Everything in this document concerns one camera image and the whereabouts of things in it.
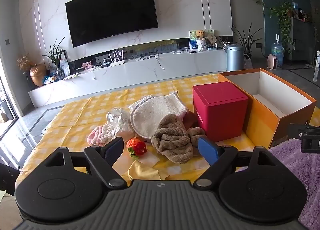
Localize purple fluffy blanket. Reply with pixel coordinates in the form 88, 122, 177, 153
269, 139, 320, 230

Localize orange crochet strawberry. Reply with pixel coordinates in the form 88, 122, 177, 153
126, 138, 147, 158

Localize red square box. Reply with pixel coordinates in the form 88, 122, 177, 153
192, 81, 249, 142

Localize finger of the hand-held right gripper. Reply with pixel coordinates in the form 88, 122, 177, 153
287, 123, 307, 143

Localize green picture board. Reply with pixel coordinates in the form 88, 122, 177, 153
189, 29, 215, 50

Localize grey cabinet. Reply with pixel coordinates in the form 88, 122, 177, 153
291, 17, 314, 65

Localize black wall television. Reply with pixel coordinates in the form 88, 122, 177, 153
65, 0, 159, 48

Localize brown fluffy towel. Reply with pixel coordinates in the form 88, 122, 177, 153
151, 114, 207, 165

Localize clear plastic bag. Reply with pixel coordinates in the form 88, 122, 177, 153
106, 109, 135, 138

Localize pink space heater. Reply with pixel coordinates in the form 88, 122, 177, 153
267, 54, 278, 70

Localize dried flower bunch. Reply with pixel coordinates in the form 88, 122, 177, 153
17, 55, 34, 72

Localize long-leaf plant in woven basket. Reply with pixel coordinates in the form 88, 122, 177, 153
229, 22, 263, 70

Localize teddy bear in white basket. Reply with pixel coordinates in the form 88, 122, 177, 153
195, 29, 207, 51

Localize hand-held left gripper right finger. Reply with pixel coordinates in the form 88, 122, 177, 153
194, 136, 273, 190

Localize trailing pothos plant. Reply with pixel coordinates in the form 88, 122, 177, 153
265, 1, 297, 53

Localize silver trash can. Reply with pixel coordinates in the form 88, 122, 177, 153
225, 44, 244, 72

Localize blue snack packets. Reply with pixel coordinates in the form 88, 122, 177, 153
44, 70, 59, 84

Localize pink white crochet pouch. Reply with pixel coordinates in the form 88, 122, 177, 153
87, 124, 114, 147

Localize white leaning sign board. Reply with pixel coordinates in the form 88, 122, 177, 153
313, 50, 320, 83

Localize yellow cleaning cloth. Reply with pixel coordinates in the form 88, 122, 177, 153
121, 161, 170, 187

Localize black cables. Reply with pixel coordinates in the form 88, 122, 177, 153
131, 47, 165, 70

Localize yellow checked tablecloth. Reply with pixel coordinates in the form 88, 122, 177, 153
15, 74, 320, 188

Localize white paper bag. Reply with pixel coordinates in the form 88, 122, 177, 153
59, 59, 71, 77

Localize green plant in glass vase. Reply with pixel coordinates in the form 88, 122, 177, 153
42, 37, 66, 80

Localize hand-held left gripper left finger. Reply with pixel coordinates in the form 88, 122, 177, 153
47, 137, 128, 190

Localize white antenna router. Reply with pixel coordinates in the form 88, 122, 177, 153
108, 49, 126, 67

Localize white terry cloth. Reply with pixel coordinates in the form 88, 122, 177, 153
129, 92, 188, 138

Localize white marble television console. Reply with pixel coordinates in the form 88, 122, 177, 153
28, 49, 228, 108

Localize orange cardboard box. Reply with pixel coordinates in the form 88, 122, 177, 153
218, 68, 317, 149

